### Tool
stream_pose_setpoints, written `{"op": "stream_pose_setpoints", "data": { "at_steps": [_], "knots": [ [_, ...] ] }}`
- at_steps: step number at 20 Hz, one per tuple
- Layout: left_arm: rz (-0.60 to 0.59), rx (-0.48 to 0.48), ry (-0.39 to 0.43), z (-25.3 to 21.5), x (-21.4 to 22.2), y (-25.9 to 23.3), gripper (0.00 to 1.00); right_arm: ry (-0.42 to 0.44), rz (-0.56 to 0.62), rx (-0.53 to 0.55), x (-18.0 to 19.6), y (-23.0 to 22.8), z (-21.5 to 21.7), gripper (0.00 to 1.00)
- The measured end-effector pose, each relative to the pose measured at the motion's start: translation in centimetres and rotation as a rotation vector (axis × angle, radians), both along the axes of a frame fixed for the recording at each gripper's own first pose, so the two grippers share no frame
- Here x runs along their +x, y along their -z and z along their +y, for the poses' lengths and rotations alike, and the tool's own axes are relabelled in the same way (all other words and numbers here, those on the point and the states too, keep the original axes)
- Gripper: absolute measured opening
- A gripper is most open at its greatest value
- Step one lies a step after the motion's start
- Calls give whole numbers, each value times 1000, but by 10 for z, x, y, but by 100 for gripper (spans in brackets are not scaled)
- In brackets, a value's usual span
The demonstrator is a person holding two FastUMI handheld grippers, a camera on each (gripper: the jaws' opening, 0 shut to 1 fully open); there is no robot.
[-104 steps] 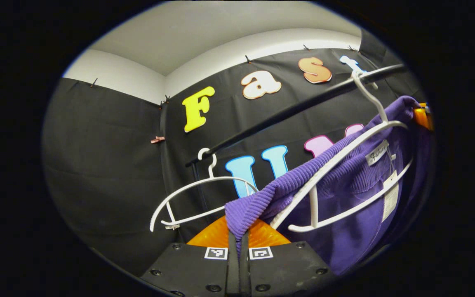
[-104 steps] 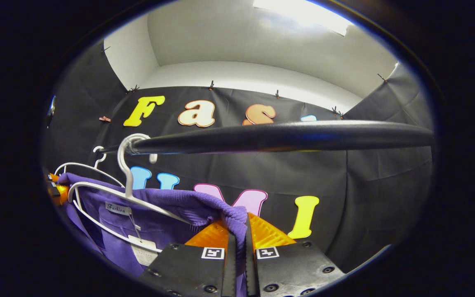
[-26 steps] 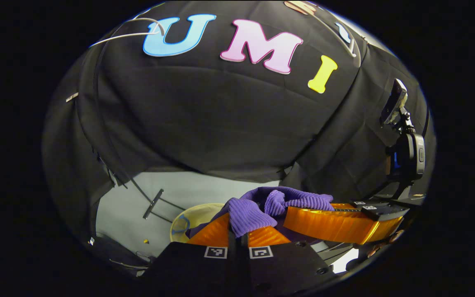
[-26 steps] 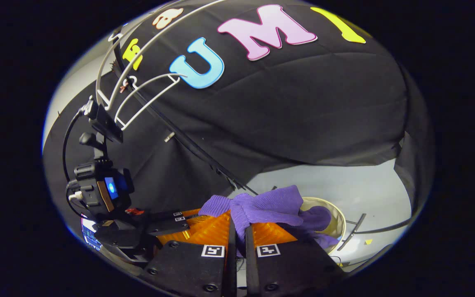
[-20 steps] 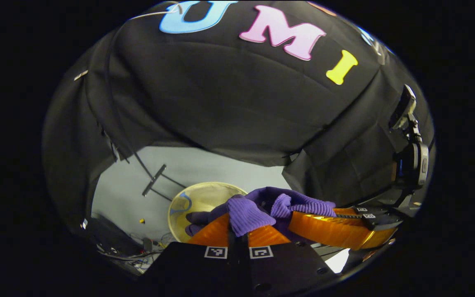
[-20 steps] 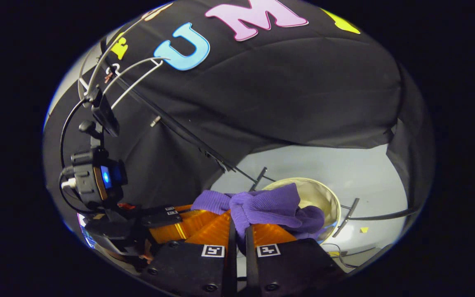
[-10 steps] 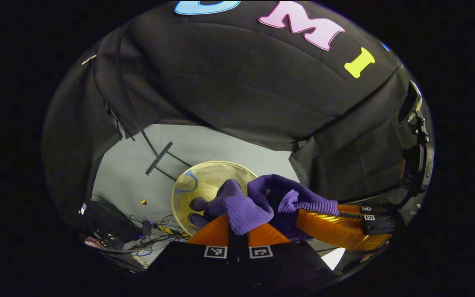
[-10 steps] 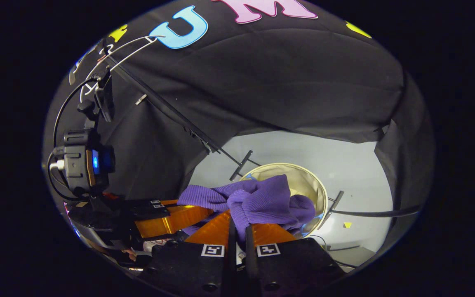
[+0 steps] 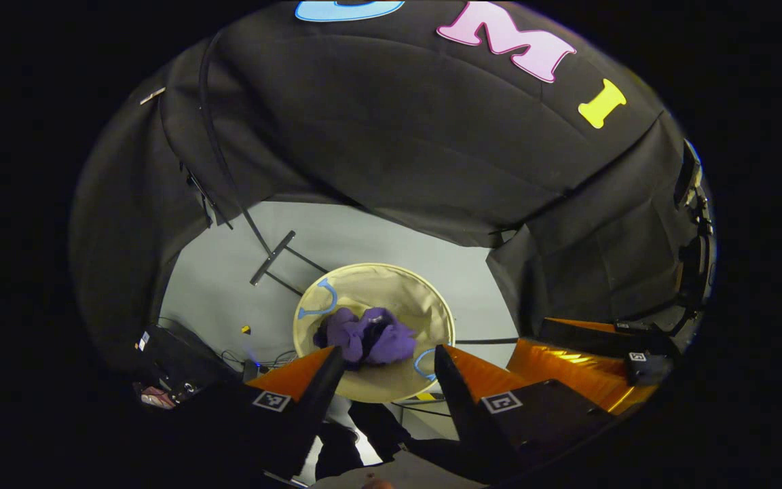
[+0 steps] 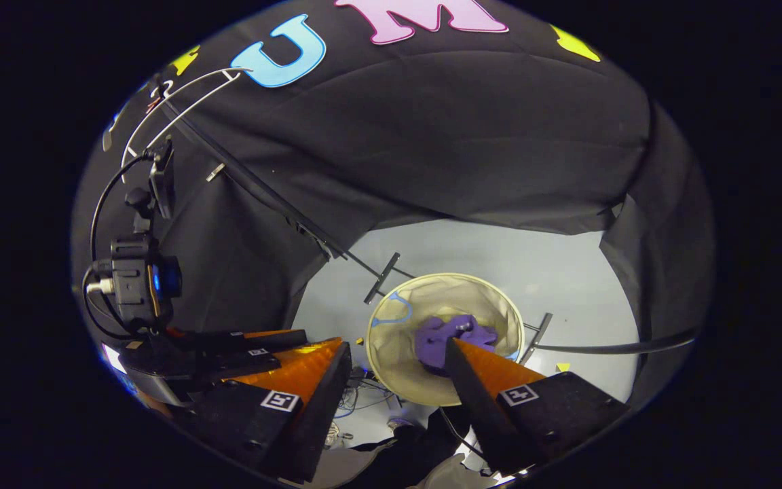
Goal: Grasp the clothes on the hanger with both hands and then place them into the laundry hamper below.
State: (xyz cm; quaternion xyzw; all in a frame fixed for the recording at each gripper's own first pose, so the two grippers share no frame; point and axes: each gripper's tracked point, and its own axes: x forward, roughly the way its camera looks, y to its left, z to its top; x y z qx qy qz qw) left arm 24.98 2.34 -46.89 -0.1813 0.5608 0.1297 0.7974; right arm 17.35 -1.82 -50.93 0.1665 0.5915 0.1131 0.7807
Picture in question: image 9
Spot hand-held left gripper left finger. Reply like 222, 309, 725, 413
179, 345, 346, 480

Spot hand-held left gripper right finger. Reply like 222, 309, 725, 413
434, 344, 617, 480

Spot purple knit jacket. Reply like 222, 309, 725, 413
313, 307, 419, 371

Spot cream round laundry hamper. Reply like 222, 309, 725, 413
293, 263, 456, 403

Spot black equipment box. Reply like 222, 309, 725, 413
134, 325, 256, 408

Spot black backdrop cloth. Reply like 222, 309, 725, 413
69, 0, 711, 381

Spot tangled black floor cables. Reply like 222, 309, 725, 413
221, 348, 297, 371

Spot black clothes rail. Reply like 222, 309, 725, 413
198, 31, 331, 297

